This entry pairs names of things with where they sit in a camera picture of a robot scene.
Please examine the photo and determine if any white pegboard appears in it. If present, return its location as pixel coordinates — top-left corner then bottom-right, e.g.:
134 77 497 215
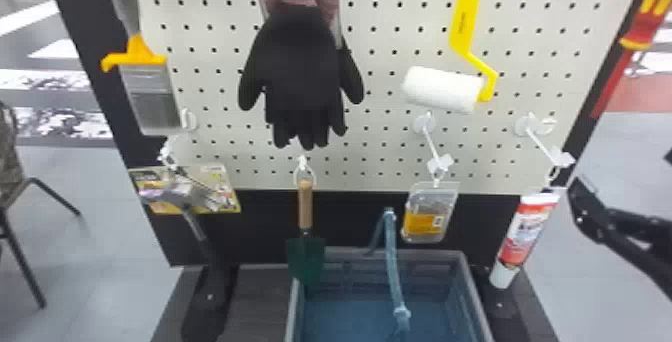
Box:
40 0 652 342

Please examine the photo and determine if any clear packet with yellow label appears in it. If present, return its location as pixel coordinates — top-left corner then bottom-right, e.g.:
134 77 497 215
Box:
399 180 460 245

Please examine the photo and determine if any green trowel with wooden handle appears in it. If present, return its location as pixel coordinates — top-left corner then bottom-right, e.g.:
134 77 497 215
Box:
285 174 327 285

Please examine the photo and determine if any red and yellow hand tool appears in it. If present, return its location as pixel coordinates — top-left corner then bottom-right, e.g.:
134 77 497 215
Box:
589 0 672 120

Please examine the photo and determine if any pair of black gloves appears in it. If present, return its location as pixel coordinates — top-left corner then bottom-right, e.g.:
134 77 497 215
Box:
237 0 366 151

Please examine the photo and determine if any black chair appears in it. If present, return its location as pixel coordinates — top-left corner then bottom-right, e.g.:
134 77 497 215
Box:
0 99 83 310

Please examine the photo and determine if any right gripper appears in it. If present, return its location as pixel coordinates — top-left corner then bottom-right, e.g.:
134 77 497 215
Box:
566 175 672 303

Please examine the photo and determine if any blue basket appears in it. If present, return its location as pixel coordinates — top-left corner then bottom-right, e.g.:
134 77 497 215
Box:
284 207 495 342

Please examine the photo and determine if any hammer on yellow card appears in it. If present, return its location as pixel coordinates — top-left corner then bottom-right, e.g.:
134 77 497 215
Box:
127 162 243 253

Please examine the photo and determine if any yellow handled paint brush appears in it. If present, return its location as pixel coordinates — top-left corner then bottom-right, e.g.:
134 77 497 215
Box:
99 0 186 137

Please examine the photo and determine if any white and red tube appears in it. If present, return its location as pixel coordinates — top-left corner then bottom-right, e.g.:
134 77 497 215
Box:
488 191 561 290

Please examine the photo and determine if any yellow paint roller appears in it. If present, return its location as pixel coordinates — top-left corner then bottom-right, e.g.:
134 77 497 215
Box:
400 0 500 115

